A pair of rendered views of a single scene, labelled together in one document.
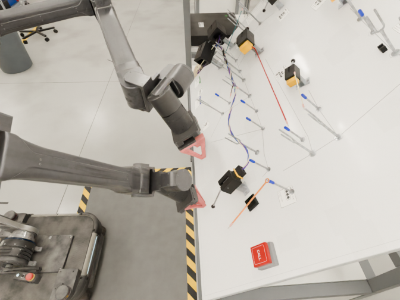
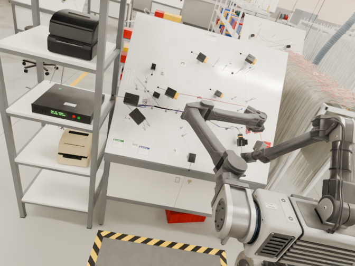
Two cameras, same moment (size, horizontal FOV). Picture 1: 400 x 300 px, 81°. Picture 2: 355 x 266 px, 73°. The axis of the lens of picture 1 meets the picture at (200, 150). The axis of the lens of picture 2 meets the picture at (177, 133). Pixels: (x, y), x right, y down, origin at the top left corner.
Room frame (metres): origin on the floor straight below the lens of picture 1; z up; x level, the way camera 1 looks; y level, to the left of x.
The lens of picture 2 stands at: (0.95, 1.31, 1.97)
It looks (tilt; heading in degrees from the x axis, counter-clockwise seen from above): 33 degrees down; 266
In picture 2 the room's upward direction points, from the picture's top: 17 degrees clockwise
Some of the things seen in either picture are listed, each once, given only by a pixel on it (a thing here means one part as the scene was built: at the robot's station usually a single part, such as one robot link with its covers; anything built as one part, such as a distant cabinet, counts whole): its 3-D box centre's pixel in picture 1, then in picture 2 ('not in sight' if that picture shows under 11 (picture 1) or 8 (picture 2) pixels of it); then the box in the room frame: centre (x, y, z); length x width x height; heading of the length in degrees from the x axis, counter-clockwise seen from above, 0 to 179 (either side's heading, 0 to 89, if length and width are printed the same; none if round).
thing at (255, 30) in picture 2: not in sight; (261, 71); (-0.58, -3.21, 0.83); 1.18 x 0.72 x 1.65; 2
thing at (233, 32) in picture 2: not in sight; (226, 28); (-0.23, -6.80, 0.90); 5.24 x 0.59 x 1.79; 92
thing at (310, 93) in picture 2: not in sight; (278, 133); (-0.31, -1.02, 0.78); 1.39 x 0.45 x 1.56; 92
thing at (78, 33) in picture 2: not in sight; (78, 32); (1.54, -0.09, 1.56); 0.30 x 0.23 x 0.19; 95
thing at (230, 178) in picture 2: not in sight; (228, 188); (0.70, 0.75, 1.45); 0.09 x 0.08 x 0.12; 2
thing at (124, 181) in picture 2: not in sight; (144, 183); (0.98, 0.01, 0.60); 0.55 x 0.02 x 0.39; 4
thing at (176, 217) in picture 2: not in sight; (184, 206); (0.54, -0.33, 0.07); 0.39 x 0.29 x 0.14; 17
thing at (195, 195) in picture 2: not in sight; (213, 197); (0.43, -0.02, 0.60); 0.55 x 0.03 x 0.39; 4
